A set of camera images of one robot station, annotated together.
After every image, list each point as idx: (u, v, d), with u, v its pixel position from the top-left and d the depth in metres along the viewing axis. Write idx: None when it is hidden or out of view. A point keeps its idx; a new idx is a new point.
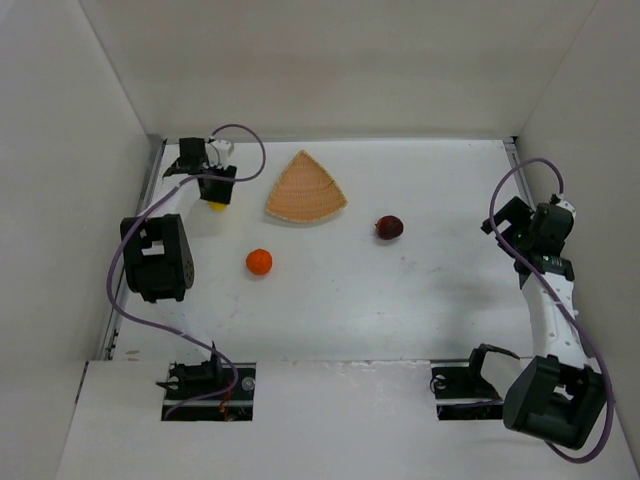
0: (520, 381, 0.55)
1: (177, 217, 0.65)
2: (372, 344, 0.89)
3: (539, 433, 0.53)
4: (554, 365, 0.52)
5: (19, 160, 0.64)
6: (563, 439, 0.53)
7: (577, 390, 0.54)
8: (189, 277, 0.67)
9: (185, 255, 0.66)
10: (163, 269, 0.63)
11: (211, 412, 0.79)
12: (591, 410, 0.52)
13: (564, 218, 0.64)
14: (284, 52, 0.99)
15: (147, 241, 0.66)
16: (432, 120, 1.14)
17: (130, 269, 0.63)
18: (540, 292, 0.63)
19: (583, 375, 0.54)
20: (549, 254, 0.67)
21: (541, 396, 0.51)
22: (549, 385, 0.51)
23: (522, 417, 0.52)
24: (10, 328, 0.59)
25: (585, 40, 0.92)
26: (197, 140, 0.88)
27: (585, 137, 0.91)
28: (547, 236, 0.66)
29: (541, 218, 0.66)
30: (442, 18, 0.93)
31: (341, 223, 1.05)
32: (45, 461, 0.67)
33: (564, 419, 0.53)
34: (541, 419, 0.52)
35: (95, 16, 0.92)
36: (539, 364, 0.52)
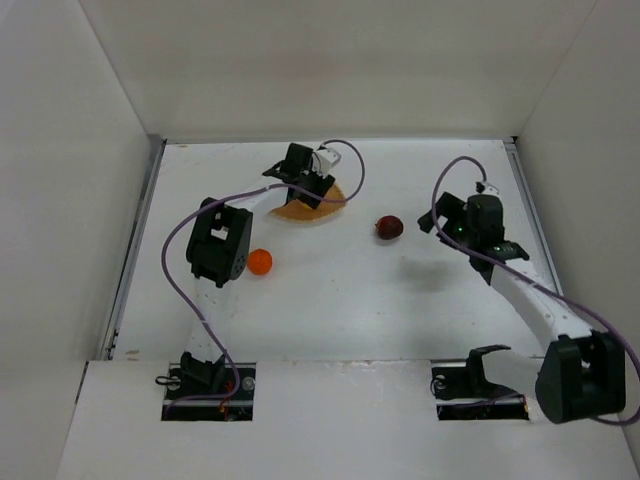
0: (547, 373, 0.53)
1: (250, 215, 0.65)
2: (373, 343, 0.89)
3: (586, 412, 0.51)
4: (571, 344, 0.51)
5: (21, 158, 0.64)
6: (609, 406, 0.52)
7: (596, 356, 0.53)
8: (238, 271, 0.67)
9: (242, 250, 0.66)
10: (218, 253, 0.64)
11: (212, 412, 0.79)
12: (620, 369, 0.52)
13: (496, 204, 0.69)
14: (285, 52, 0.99)
15: (219, 224, 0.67)
16: (433, 120, 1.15)
17: (193, 240, 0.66)
18: (512, 278, 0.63)
19: (594, 340, 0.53)
20: (499, 243, 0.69)
21: (575, 378, 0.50)
22: (576, 363, 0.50)
23: (567, 406, 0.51)
24: (11, 327, 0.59)
25: (585, 40, 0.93)
26: (305, 150, 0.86)
27: (584, 137, 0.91)
28: (489, 227, 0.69)
29: (478, 213, 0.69)
30: (443, 18, 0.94)
31: (342, 223, 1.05)
32: (45, 462, 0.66)
33: (600, 388, 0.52)
34: (583, 400, 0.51)
35: (96, 15, 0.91)
36: (558, 351, 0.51)
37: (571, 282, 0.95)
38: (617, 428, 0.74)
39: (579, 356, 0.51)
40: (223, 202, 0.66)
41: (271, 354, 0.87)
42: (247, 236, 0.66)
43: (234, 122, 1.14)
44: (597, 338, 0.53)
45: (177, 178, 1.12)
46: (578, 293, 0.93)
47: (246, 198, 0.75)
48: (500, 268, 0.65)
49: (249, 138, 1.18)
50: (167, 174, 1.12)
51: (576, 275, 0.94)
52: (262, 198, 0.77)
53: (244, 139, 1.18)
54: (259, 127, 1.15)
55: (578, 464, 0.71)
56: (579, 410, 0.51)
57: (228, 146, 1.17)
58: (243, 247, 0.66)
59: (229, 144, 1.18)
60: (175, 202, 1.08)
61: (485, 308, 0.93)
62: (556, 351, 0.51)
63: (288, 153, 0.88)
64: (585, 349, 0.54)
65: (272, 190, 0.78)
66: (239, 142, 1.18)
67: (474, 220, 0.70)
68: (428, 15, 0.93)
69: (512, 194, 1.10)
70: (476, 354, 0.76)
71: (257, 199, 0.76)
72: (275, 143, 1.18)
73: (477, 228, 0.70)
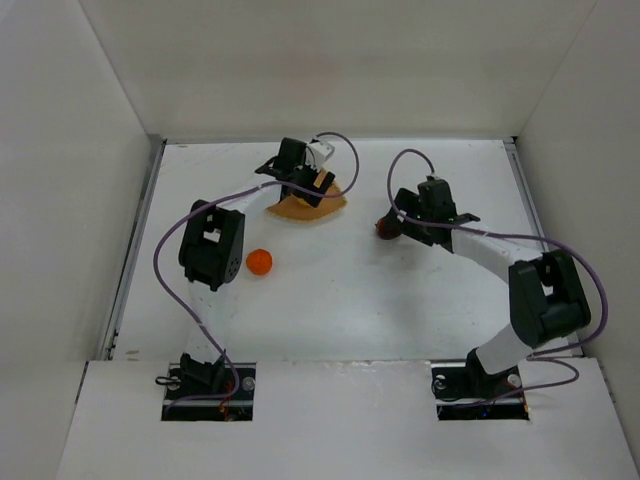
0: (516, 303, 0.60)
1: (242, 217, 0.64)
2: (373, 343, 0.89)
3: (559, 328, 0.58)
4: (528, 266, 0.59)
5: (20, 159, 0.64)
6: (576, 318, 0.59)
7: (554, 276, 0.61)
8: (232, 273, 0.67)
9: (235, 253, 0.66)
10: (211, 257, 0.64)
11: (211, 412, 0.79)
12: (577, 283, 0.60)
13: (441, 183, 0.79)
14: (285, 52, 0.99)
15: (212, 226, 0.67)
16: (432, 120, 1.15)
17: (186, 244, 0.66)
18: (469, 236, 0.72)
19: (547, 261, 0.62)
20: (453, 216, 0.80)
21: (537, 295, 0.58)
22: (533, 279, 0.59)
23: (539, 323, 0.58)
24: (11, 327, 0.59)
25: (585, 40, 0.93)
26: (298, 144, 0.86)
27: (584, 138, 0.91)
28: (441, 203, 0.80)
29: (429, 195, 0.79)
30: (443, 18, 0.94)
31: (342, 223, 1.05)
32: (45, 462, 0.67)
33: (565, 304, 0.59)
34: (552, 315, 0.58)
35: (95, 16, 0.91)
36: (520, 273, 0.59)
37: None
38: (617, 427, 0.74)
39: (535, 274, 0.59)
40: (214, 205, 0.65)
41: (272, 354, 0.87)
42: (241, 237, 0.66)
43: (234, 122, 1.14)
44: (550, 258, 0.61)
45: (178, 178, 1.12)
46: None
47: (238, 199, 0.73)
48: (458, 233, 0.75)
49: (250, 138, 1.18)
50: (168, 174, 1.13)
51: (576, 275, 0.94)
52: (256, 198, 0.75)
53: (244, 139, 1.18)
54: (259, 127, 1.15)
55: (578, 464, 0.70)
56: (553, 326, 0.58)
57: (228, 146, 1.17)
58: (237, 248, 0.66)
59: (229, 144, 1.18)
60: (175, 202, 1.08)
61: (485, 307, 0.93)
62: (516, 274, 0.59)
63: (282, 149, 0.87)
64: (543, 271, 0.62)
65: (264, 189, 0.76)
66: (239, 142, 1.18)
67: (426, 202, 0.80)
68: (428, 15, 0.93)
69: (512, 194, 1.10)
70: (474, 356, 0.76)
71: (249, 200, 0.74)
72: (275, 144, 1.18)
73: (432, 208, 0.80)
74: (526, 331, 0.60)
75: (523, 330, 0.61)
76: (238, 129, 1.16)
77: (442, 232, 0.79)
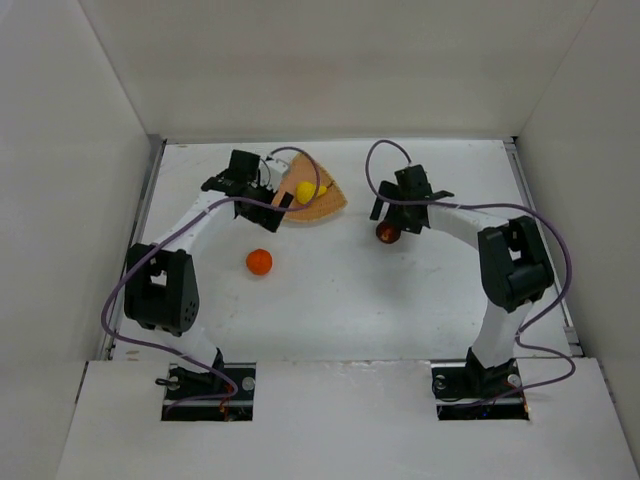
0: (486, 269, 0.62)
1: (188, 257, 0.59)
2: (373, 343, 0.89)
3: (527, 288, 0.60)
4: (494, 230, 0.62)
5: (21, 159, 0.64)
6: (542, 279, 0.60)
7: (520, 242, 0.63)
8: (190, 318, 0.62)
9: (188, 296, 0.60)
10: (161, 306, 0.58)
11: (211, 412, 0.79)
12: (540, 245, 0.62)
13: (416, 168, 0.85)
14: (284, 52, 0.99)
15: (157, 269, 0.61)
16: (432, 120, 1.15)
17: (130, 298, 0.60)
18: (443, 210, 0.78)
19: (514, 228, 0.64)
20: (430, 194, 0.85)
21: (504, 258, 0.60)
22: (500, 243, 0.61)
23: (507, 284, 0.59)
24: (11, 327, 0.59)
25: (585, 40, 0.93)
26: (250, 154, 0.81)
27: (584, 138, 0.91)
28: (417, 185, 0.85)
29: (406, 178, 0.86)
30: (444, 18, 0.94)
31: (342, 223, 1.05)
32: (45, 462, 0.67)
33: (531, 266, 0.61)
34: (519, 276, 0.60)
35: (95, 15, 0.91)
36: (486, 238, 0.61)
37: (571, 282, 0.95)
38: (617, 428, 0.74)
39: (502, 238, 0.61)
40: (158, 248, 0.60)
41: (271, 354, 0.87)
42: (192, 277, 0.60)
43: (234, 122, 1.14)
44: (515, 224, 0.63)
45: (178, 179, 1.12)
46: (578, 293, 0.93)
47: (183, 231, 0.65)
48: (434, 208, 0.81)
49: (249, 138, 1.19)
50: (167, 174, 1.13)
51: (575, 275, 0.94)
52: (202, 224, 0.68)
53: (244, 139, 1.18)
54: (259, 127, 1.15)
55: (579, 464, 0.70)
56: (520, 287, 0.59)
57: (228, 147, 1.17)
58: (189, 291, 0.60)
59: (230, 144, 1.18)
60: (176, 202, 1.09)
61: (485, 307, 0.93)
62: (484, 239, 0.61)
63: (233, 164, 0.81)
64: (509, 238, 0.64)
65: (212, 211, 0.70)
66: (239, 142, 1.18)
67: (404, 186, 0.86)
68: (429, 15, 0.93)
69: (512, 194, 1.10)
70: (473, 357, 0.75)
71: (197, 227, 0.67)
72: (275, 144, 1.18)
73: (408, 189, 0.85)
74: (498, 295, 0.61)
75: (495, 295, 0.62)
76: (238, 129, 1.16)
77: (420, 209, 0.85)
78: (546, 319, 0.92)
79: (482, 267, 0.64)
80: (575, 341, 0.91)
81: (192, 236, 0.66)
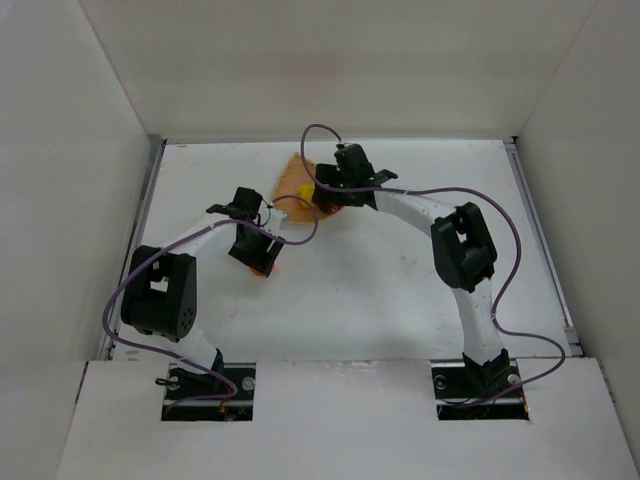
0: (438, 254, 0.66)
1: (191, 261, 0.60)
2: (373, 343, 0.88)
3: (475, 269, 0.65)
4: (444, 222, 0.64)
5: (20, 158, 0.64)
6: (487, 259, 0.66)
7: (466, 226, 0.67)
8: (186, 325, 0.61)
9: (187, 302, 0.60)
10: (159, 310, 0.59)
11: (211, 412, 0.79)
12: (484, 228, 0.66)
13: (354, 148, 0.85)
14: (285, 52, 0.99)
15: (159, 273, 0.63)
16: (432, 119, 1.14)
17: (129, 300, 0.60)
18: (391, 196, 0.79)
19: (461, 213, 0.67)
20: (373, 176, 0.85)
21: (455, 246, 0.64)
22: (451, 232, 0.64)
23: (458, 270, 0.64)
24: (11, 327, 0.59)
25: (584, 41, 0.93)
26: (255, 193, 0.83)
27: (583, 137, 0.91)
28: (359, 165, 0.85)
29: (346, 159, 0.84)
30: (443, 17, 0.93)
31: (342, 223, 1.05)
32: (44, 462, 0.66)
33: (478, 248, 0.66)
34: (469, 260, 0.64)
35: (94, 15, 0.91)
36: (439, 230, 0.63)
37: (571, 282, 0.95)
38: (617, 428, 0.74)
39: (452, 228, 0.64)
40: (164, 251, 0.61)
41: (271, 354, 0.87)
42: (193, 283, 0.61)
43: (234, 122, 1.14)
44: (462, 211, 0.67)
45: (177, 178, 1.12)
46: (577, 293, 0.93)
47: (188, 240, 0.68)
48: (380, 193, 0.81)
49: (250, 138, 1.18)
50: (167, 174, 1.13)
51: (576, 275, 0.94)
52: (207, 237, 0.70)
53: (244, 139, 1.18)
54: (258, 126, 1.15)
55: (579, 464, 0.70)
56: (470, 269, 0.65)
57: (228, 146, 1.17)
58: (188, 297, 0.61)
59: (230, 144, 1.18)
60: (176, 202, 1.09)
61: None
62: (436, 230, 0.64)
63: (236, 198, 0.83)
64: (457, 223, 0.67)
65: (217, 227, 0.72)
66: (239, 141, 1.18)
67: (345, 169, 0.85)
68: (429, 15, 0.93)
69: (512, 194, 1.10)
70: (471, 359, 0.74)
71: (201, 240, 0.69)
72: (275, 143, 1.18)
73: (350, 169, 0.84)
74: (452, 277, 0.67)
75: (449, 277, 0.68)
76: (238, 129, 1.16)
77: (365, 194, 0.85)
78: (546, 319, 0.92)
79: (436, 254, 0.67)
80: (575, 341, 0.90)
81: (197, 245, 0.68)
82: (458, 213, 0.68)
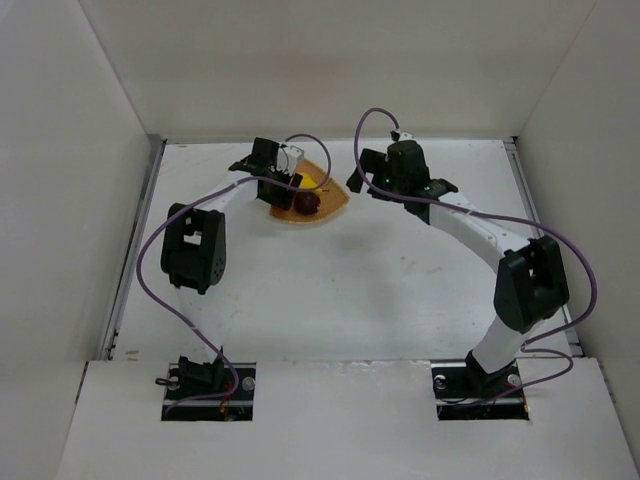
0: (502, 291, 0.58)
1: (222, 216, 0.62)
2: (373, 344, 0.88)
3: (543, 312, 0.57)
4: (517, 258, 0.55)
5: (21, 157, 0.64)
6: (557, 301, 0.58)
7: (537, 261, 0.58)
8: (218, 275, 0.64)
9: (220, 252, 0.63)
10: (194, 260, 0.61)
11: (212, 412, 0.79)
12: (559, 268, 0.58)
13: (413, 149, 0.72)
14: (284, 52, 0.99)
15: (192, 229, 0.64)
16: (433, 119, 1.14)
17: (167, 251, 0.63)
18: (451, 213, 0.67)
19: (533, 247, 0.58)
20: (428, 184, 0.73)
21: (526, 285, 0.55)
22: (524, 271, 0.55)
23: (525, 314, 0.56)
24: (12, 326, 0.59)
25: (584, 41, 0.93)
26: (271, 142, 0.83)
27: (583, 137, 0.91)
28: (414, 169, 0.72)
29: (403, 160, 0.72)
30: (443, 17, 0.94)
31: (342, 222, 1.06)
32: (45, 462, 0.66)
33: (548, 289, 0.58)
34: (537, 301, 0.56)
35: (94, 15, 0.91)
36: (510, 266, 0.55)
37: (571, 282, 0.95)
38: (617, 428, 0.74)
39: (525, 265, 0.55)
40: (193, 208, 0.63)
41: (271, 355, 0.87)
42: (223, 236, 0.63)
43: (234, 122, 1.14)
44: (536, 245, 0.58)
45: (177, 178, 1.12)
46: (578, 293, 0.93)
47: (217, 196, 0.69)
48: (438, 207, 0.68)
49: (250, 138, 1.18)
50: (167, 174, 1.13)
51: (576, 275, 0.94)
52: (232, 194, 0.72)
53: (244, 139, 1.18)
54: (259, 127, 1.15)
55: (579, 464, 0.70)
56: (538, 313, 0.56)
57: (228, 146, 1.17)
58: (220, 249, 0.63)
59: (230, 144, 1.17)
60: (175, 201, 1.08)
61: (484, 307, 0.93)
62: (506, 266, 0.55)
63: (255, 150, 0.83)
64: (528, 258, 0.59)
65: (241, 184, 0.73)
66: (239, 142, 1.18)
67: (398, 168, 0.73)
68: (429, 14, 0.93)
69: (512, 194, 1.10)
70: (472, 360, 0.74)
71: (228, 197, 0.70)
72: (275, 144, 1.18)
73: (404, 171, 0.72)
74: (511, 316, 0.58)
75: (508, 315, 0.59)
76: (238, 129, 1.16)
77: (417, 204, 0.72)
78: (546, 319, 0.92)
79: (497, 288, 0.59)
80: (575, 341, 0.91)
81: (224, 202, 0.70)
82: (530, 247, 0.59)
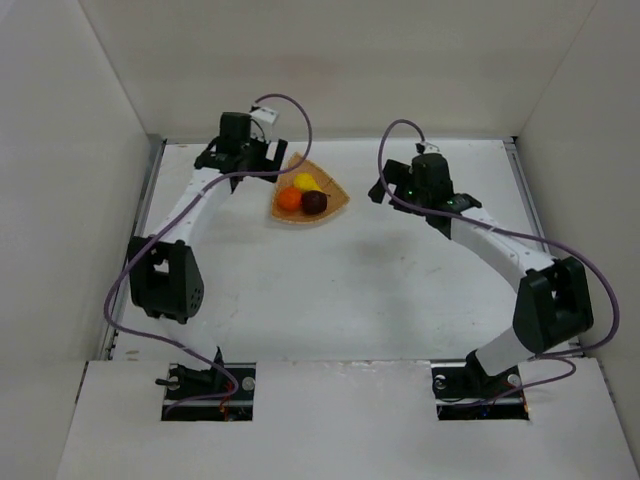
0: (520, 311, 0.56)
1: (188, 248, 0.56)
2: (373, 344, 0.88)
3: (563, 336, 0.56)
4: (540, 278, 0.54)
5: (21, 157, 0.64)
6: (578, 326, 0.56)
7: (561, 283, 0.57)
8: (196, 302, 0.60)
9: (194, 282, 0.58)
10: (167, 297, 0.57)
11: (212, 412, 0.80)
12: (583, 292, 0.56)
13: (438, 162, 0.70)
14: (284, 52, 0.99)
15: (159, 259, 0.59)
16: (433, 119, 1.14)
17: (136, 289, 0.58)
18: (473, 229, 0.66)
19: (557, 267, 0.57)
20: (451, 198, 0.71)
21: (548, 307, 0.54)
22: (546, 291, 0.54)
23: (544, 336, 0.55)
24: (12, 326, 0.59)
25: (584, 41, 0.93)
26: (236, 118, 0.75)
27: (583, 137, 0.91)
28: (439, 182, 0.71)
29: (427, 173, 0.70)
30: (443, 17, 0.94)
31: (341, 223, 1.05)
32: (45, 462, 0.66)
33: (571, 313, 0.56)
34: (557, 324, 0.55)
35: (94, 14, 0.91)
36: (532, 285, 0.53)
37: None
38: (617, 427, 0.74)
39: (547, 285, 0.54)
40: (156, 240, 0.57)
41: (271, 355, 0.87)
42: (194, 265, 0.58)
43: None
44: (561, 265, 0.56)
45: (177, 178, 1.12)
46: None
47: (179, 219, 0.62)
48: (460, 222, 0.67)
49: None
50: (167, 174, 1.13)
51: None
52: (201, 206, 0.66)
53: None
54: None
55: (579, 463, 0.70)
56: (557, 336, 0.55)
57: None
58: (193, 280, 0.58)
59: None
60: (175, 201, 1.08)
61: (484, 307, 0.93)
62: (528, 285, 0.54)
63: (223, 133, 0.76)
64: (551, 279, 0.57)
65: (207, 192, 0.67)
66: None
67: (422, 180, 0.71)
68: (429, 15, 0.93)
69: (512, 194, 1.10)
70: (473, 358, 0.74)
71: (193, 217, 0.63)
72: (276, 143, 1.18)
73: (427, 184, 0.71)
74: (530, 338, 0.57)
75: (526, 336, 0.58)
76: None
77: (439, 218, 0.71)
78: None
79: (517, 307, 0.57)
80: (575, 341, 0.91)
81: (190, 222, 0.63)
82: (554, 267, 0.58)
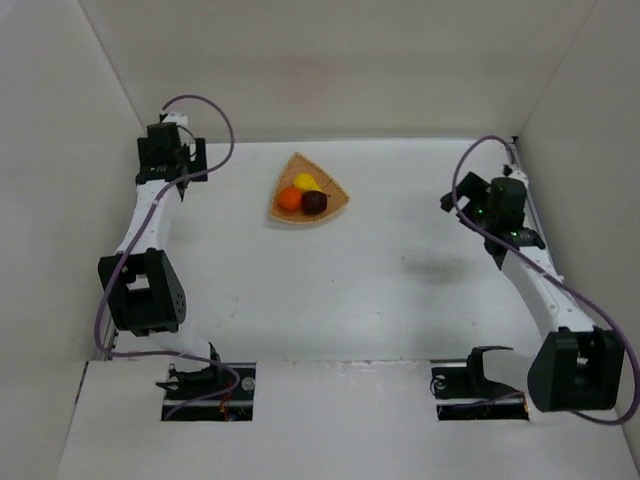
0: (540, 361, 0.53)
1: (161, 252, 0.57)
2: (373, 344, 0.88)
3: (573, 405, 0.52)
4: (573, 344, 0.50)
5: (21, 158, 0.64)
6: (596, 403, 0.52)
7: (594, 353, 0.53)
8: (181, 308, 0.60)
9: (174, 288, 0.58)
10: (153, 308, 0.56)
11: (211, 412, 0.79)
12: (613, 373, 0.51)
13: (518, 192, 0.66)
14: (284, 52, 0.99)
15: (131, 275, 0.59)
16: (433, 119, 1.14)
17: (117, 310, 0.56)
18: (524, 267, 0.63)
19: (595, 336, 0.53)
20: (516, 230, 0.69)
21: (568, 371, 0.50)
22: (573, 358, 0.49)
23: (553, 396, 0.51)
24: (11, 326, 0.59)
25: (584, 41, 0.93)
26: (160, 128, 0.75)
27: (583, 137, 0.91)
28: (510, 212, 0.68)
29: (500, 198, 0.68)
30: (442, 17, 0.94)
31: (341, 223, 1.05)
32: (45, 462, 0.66)
33: (592, 386, 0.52)
34: (571, 393, 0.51)
35: (94, 15, 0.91)
36: (559, 345, 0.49)
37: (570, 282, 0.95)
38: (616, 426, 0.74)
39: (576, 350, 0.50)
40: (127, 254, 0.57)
41: (271, 355, 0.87)
42: (170, 271, 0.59)
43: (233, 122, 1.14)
44: (599, 336, 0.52)
45: None
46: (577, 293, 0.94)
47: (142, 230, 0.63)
48: (514, 256, 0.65)
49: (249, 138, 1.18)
50: None
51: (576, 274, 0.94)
52: (158, 215, 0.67)
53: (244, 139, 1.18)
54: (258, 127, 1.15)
55: (578, 463, 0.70)
56: (566, 403, 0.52)
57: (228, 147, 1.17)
58: (173, 284, 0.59)
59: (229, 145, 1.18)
60: None
61: (484, 308, 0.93)
62: (554, 344, 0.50)
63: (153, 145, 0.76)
64: (585, 343, 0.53)
65: (161, 200, 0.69)
66: (238, 142, 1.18)
67: (494, 203, 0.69)
68: (429, 15, 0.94)
69: None
70: (476, 354, 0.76)
71: (154, 225, 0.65)
72: (276, 144, 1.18)
73: (497, 209, 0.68)
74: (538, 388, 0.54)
75: (535, 383, 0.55)
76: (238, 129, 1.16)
77: (496, 246, 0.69)
78: None
79: (537, 355, 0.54)
80: None
81: (154, 231, 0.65)
82: (592, 333, 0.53)
